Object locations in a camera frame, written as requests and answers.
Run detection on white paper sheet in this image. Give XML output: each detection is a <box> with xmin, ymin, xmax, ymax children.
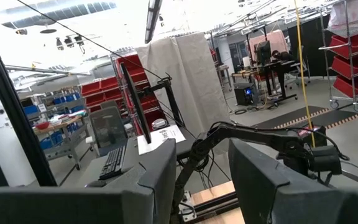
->
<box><xmin>137</xmin><ymin>124</ymin><xmax>186</xmax><ymax>156</ymax></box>

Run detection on yellow hanging cable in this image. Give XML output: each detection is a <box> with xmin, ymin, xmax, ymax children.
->
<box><xmin>293</xmin><ymin>0</ymin><xmax>317</xmax><ymax>147</ymax></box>

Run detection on thin black overhead cable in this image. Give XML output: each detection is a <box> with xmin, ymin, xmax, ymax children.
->
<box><xmin>17</xmin><ymin>0</ymin><xmax>198</xmax><ymax>139</ymax></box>

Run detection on wooden work cart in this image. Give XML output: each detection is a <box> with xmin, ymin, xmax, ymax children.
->
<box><xmin>32</xmin><ymin>113</ymin><xmax>90</xmax><ymax>170</ymax></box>

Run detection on black hazard striped mat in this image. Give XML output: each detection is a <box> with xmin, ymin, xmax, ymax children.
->
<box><xmin>253</xmin><ymin>105</ymin><xmax>358</xmax><ymax>131</ymax></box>

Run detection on dark grey desk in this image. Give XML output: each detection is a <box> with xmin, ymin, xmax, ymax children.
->
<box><xmin>73</xmin><ymin>136</ymin><xmax>198</xmax><ymax>190</ymax></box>

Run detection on person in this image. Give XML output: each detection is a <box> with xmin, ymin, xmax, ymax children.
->
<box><xmin>272</xmin><ymin>49</ymin><xmax>295</xmax><ymax>62</ymax></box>

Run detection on black room divider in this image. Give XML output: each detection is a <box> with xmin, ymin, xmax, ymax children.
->
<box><xmin>287</xmin><ymin>15</ymin><xmax>332</xmax><ymax>77</ymax></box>

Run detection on pink cloth divider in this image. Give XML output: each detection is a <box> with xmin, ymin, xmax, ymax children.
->
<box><xmin>249</xmin><ymin>29</ymin><xmax>288</xmax><ymax>63</ymax></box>

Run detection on blue bin shelf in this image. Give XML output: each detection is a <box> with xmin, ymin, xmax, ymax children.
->
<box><xmin>20</xmin><ymin>90</ymin><xmax>86</xmax><ymax>150</ymax></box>

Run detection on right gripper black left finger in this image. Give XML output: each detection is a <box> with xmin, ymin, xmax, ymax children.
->
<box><xmin>0</xmin><ymin>139</ymin><xmax>178</xmax><ymax>224</ymax></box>

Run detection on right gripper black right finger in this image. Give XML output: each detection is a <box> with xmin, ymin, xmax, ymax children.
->
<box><xmin>228</xmin><ymin>139</ymin><xmax>358</xmax><ymax>224</ymax></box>

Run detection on black rig post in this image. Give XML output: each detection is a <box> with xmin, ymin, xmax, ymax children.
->
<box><xmin>0</xmin><ymin>12</ymin><xmax>57</xmax><ymax>187</ymax></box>

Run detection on black computer tower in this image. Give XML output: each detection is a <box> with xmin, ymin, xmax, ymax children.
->
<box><xmin>234</xmin><ymin>82</ymin><xmax>259</xmax><ymax>106</ymax></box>

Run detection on white sack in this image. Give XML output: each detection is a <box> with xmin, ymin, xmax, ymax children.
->
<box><xmin>327</xmin><ymin>0</ymin><xmax>358</xmax><ymax>30</ymax></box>

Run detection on black overhead bar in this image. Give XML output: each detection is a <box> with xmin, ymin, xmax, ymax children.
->
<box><xmin>144</xmin><ymin>0</ymin><xmax>163</xmax><ymax>44</ymax></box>

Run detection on black computer mouse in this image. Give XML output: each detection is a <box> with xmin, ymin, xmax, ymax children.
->
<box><xmin>84</xmin><ymin>180</ymin><xmax>108</xmax><ymax>189</ymax></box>

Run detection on black keyboard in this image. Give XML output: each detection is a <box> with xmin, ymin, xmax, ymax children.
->
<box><xmin>99</xmin><ymin>144</ymin><xmax>127</xmax><ymax>180</ymax></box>

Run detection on ceiling track lights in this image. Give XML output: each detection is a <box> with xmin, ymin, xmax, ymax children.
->
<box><xmin>55</xmin><ymin>34</ymin><xmax>86</xmax><ymax>54</ymax></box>

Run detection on black aluminium frame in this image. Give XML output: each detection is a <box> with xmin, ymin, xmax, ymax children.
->
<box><xmin>191</xmin><ymin>190</ymin><xmax>241</xmax><ymax>222</ymax></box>

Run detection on red bin shelf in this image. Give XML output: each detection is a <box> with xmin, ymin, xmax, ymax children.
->
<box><xmin>81</xmin><ymin>54</ymin><xmax>167</xmax><ymax>134</ymax></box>

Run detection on black computer monitor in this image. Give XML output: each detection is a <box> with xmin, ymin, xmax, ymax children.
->
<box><xmin>119</xmin><ymin>63</ymin><xmax>152</xmax><ymax>144</ymax></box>

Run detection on grey mesh office chair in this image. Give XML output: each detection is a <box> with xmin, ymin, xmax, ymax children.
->
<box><xmin>85</xmin><ymin>105</ymin><xmax>129</xmax><ymax>158</ymax></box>

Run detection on red black battery box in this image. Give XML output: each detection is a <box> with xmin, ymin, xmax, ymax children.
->
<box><xmin>296</xmin><ymin>124</ymin><xmax>328</xmax><ymax>149</ymax></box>

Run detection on metal rack red bins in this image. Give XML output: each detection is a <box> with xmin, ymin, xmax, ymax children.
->
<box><xmin>318</xmin><ymin>0</ymin><xmax>358</xmax><ymax>113</ymax></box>

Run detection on beige cloth divider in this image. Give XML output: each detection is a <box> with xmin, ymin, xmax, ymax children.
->
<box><xmin>135</xmin><ymin>32</ymin><xmax>231</xmax><ymax>155</ymax></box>

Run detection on black standing desk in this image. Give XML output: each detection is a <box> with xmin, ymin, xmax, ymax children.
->
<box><xmin>231</xmin><ymin>58</ymin><xmax>301</xmax><ymax>103</ymax></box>

